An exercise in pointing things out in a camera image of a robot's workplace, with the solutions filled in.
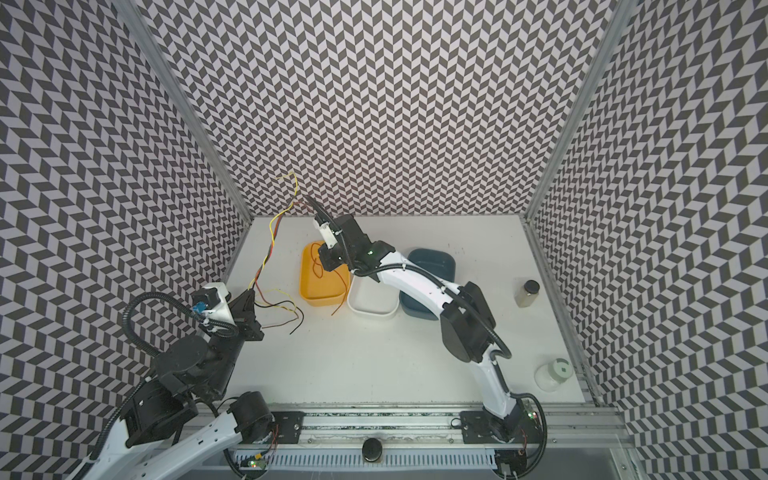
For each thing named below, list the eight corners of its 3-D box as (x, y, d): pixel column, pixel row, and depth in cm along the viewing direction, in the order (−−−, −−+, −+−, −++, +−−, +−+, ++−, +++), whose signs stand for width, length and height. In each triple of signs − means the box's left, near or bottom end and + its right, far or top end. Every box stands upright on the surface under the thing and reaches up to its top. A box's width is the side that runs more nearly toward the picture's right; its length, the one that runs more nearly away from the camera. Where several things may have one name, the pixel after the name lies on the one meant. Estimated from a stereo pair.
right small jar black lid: (517, 311, 93) (525, 298, 87) (511, 293, 98) (519, 279, 91) (534, 311, 93) (544, 298, 87) (528, 293, 98) (537, 279, 91)
